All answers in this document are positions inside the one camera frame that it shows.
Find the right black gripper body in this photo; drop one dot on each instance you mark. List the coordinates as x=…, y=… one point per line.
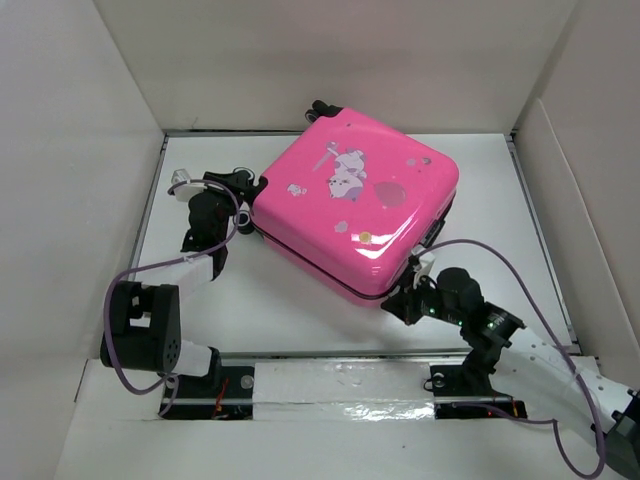
x=418, y=302

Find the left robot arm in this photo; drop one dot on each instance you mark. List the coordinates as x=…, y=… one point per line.
x=142, y=305

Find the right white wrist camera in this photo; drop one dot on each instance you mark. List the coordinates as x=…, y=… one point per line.
x=422, y=264

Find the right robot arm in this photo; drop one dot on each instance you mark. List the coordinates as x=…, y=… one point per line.
x=510, y=358

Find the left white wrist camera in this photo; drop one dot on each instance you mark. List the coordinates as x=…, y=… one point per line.
x=183, y=188

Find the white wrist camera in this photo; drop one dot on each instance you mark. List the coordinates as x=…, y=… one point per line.
x=183, y=188
x=422, y=264

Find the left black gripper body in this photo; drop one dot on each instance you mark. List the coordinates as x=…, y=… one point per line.
x=223, y=201

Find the pink hard-shell suitcase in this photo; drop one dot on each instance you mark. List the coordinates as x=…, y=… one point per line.
x=350, y=198

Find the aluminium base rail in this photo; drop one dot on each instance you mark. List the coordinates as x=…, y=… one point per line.
x=335, y=389

